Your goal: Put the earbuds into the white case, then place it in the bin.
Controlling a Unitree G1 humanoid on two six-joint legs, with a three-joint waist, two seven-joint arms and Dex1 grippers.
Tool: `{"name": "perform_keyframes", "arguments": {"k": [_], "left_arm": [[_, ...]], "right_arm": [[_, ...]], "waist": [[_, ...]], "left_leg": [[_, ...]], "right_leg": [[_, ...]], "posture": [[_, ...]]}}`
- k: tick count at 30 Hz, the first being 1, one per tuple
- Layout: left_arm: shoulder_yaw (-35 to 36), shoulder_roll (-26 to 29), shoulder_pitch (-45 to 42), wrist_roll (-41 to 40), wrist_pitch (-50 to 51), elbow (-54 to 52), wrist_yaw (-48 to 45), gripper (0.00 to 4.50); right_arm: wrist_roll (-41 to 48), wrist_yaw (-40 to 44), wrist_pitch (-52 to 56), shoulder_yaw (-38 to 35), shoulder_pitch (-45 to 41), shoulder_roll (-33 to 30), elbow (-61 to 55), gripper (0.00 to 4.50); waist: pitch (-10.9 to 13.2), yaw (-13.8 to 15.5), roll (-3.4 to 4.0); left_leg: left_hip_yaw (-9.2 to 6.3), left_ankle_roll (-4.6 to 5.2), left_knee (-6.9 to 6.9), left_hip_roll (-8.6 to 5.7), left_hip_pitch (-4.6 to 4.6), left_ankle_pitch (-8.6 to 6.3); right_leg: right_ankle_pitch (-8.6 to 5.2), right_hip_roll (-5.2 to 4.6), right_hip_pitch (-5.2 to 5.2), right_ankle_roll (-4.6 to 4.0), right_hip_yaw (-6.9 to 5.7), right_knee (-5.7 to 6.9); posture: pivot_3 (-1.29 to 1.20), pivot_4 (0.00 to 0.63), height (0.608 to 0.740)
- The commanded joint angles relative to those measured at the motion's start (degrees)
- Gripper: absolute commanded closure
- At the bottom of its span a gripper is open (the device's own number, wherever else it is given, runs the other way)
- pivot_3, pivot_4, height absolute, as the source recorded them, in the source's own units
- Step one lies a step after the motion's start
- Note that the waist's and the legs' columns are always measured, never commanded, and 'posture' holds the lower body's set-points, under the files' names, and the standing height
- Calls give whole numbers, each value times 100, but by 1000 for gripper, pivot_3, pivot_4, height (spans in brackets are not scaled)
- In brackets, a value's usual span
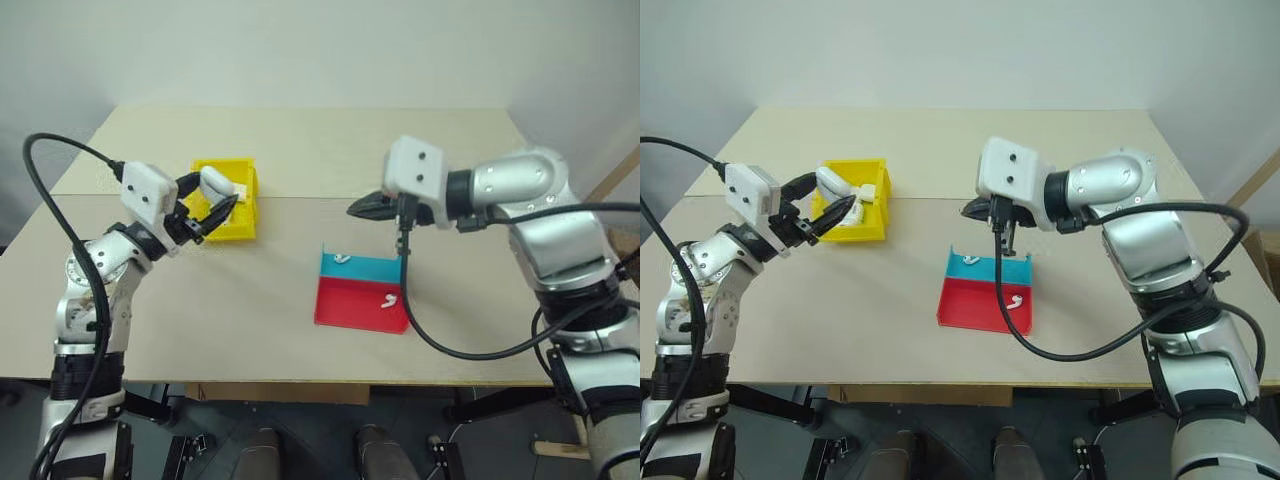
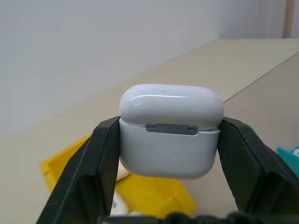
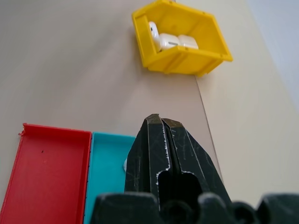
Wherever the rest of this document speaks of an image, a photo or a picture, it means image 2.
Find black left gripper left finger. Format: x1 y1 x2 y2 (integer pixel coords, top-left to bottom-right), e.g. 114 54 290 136
38 116 121 224

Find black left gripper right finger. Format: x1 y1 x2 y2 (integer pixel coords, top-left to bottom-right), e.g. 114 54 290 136
217 116 299 224

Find white earbud charging case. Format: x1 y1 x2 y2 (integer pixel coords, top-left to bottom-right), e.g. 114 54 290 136
115 168 130 182
119 83 225 181

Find white parts in bin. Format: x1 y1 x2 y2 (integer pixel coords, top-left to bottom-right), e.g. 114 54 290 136
109 190 129 217

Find yellow plastic bin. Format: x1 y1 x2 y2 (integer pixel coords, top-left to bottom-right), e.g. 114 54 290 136
39 133 197 221

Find red and teal felt tray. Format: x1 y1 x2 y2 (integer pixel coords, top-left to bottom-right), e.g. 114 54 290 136
276 144 299 162

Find light wooden post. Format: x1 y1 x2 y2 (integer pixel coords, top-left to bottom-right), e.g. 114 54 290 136
282 0 294 38

